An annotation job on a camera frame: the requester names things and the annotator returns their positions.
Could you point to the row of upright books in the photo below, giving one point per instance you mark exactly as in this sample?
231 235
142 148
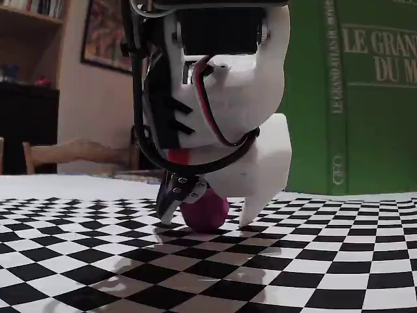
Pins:
32 6

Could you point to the checkered print white sheet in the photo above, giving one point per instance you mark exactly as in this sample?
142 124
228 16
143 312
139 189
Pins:
97 261

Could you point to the wide framed picture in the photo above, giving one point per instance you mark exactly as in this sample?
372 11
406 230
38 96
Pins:
104 32

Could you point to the blue glass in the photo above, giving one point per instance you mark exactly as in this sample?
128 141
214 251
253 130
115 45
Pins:
9 70

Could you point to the pink faceted ball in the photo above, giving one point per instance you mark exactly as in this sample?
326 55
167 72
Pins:
208 215

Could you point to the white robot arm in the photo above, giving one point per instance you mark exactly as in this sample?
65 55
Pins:
234 91

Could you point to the long wooden wall shelf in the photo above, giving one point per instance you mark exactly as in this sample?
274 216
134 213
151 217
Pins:
32 49

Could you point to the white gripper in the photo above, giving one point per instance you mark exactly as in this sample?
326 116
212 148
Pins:
260 160

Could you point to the small red toy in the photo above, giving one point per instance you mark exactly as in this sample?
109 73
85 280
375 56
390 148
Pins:
42 80

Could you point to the black low cabinet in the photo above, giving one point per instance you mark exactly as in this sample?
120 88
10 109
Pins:
29 130

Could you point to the large green atlas book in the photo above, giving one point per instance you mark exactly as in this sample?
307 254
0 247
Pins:
374 130

